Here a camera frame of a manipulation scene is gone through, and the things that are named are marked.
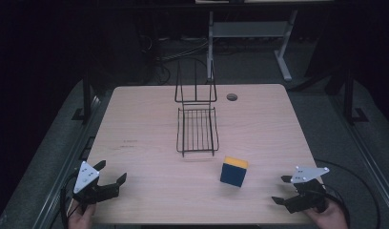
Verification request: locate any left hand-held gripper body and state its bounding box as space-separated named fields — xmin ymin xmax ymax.
xmin=72 ymin=160 xmax=121 ymax=212

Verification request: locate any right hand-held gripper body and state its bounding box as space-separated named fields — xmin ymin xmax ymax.
xmin=285 ymin=165 xmax=331 ymax=215

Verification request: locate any person's left hand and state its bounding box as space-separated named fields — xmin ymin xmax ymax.
xmin=67 ymin=202 xmax=97 ymax=229

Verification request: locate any person's right hand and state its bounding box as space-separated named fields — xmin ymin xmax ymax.
xmin=304 ymin=200 xmax=350 ymax=229

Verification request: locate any blue sponge block yellow top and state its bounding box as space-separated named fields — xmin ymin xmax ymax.
xmin=219 ymin=155 xmax=250 ymax=188

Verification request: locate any black metal stand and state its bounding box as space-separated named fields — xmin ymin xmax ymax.
xmin=71 ymin=66 xmax=95 ymax=124
xmin=342 ymin=67 xmax=370 ymax=126

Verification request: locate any aluminium rail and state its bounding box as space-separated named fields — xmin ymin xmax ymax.
xmin=332 ymin=94 xmax=389 ymax=221
xmin=31 ymin=94 xmax=103 ymax=229

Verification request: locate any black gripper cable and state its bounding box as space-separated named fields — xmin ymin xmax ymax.
xmin=59 ymin=173 xmax=81 ymax=229
xmin=313 ymin=157 xmax=382 ymax=229

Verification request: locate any black wire rack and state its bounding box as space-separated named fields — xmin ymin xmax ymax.
xmin=174 ymin=59 xmax=220 ymax=158

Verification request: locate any bundle of floor cables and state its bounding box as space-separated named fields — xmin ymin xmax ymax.
xmin=141 ymin=34 xmax=213 ymax=86

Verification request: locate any grey metal desk frame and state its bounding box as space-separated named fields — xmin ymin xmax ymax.
xmin=206 ymin=9 xmax=300 ymax=83

